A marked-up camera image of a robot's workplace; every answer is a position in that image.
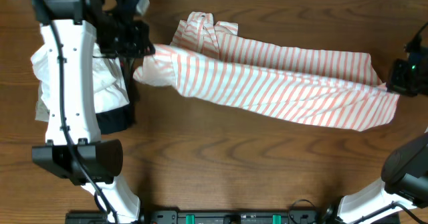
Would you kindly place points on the white folded garment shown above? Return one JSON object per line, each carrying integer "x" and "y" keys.
{"x": 108, "y": 82}

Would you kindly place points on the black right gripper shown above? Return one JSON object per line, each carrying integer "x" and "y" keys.
{"x": 396, "y": 82}

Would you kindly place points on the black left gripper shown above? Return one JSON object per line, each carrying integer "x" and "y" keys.
{"x": 138, "y": 33}

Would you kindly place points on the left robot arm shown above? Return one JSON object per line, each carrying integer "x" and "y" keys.
{"x": 74, "y": 149}

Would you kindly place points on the black folded garment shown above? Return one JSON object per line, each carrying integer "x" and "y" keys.
{"x": 121, "y": 118}

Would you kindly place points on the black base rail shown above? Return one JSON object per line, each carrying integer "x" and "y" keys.
{"x": 174, "y": 217}

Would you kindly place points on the red white striped shirt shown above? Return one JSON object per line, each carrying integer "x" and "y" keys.
{"x": 208, "y": 60}

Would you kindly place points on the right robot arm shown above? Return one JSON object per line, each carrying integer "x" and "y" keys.
{"x": 403, "y": 182}

